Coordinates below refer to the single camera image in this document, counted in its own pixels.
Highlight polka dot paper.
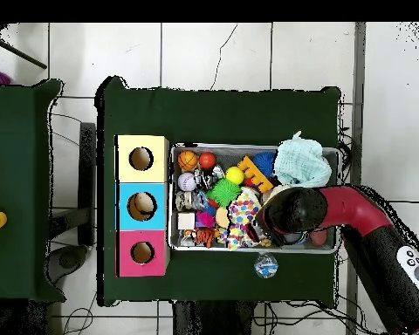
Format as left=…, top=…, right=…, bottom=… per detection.
left=226, top=195, right=263, bottom=251

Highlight clear mesh bin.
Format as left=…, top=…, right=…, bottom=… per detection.
left=168, top=142, right=343, bottom=254

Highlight cream waffle cloth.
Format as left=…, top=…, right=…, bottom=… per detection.
left=242, top=184, right=294, bottom=210

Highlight green spiky ball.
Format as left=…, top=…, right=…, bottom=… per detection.
left=206, top=178, right=243, bottom=209

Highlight orange toy brick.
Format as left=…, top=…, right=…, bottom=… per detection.
left=237, top=155, right=274, bottom=194

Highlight yellow smiley ball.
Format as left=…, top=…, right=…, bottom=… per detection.
left=225, top=166, right=245, bottom=186

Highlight blue spiky ball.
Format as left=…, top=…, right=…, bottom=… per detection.
left=252, top=150, right=277, bottom=179

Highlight mint green cloth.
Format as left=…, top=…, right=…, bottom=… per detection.
left=272, top=131, right=333, bottom=189

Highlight white baseball toy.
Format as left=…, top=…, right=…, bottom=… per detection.
left=176, top=172, right=198, bottom=193

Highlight red orange ball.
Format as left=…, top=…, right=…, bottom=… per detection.
left=198, top=152, right=217, bottom=171

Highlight orange basketball toy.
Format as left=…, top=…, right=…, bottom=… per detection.
left=176, top=150, right=199, bottom=173

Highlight dark green table cloth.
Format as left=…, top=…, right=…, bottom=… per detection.
left=95, top=75, right=343, bottom=307

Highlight black floor stand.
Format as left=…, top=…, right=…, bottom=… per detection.
left=48, top=121, right=97, bottom=284

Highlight side table green cloth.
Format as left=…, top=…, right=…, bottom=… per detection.
left=0, top=79, right=65, bottom=303

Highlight black tripod leg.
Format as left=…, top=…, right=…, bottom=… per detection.
left=0, top=23, right=48, bottom=70

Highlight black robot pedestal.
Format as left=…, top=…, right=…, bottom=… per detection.
left=172, top=300, right=256, bottom=335

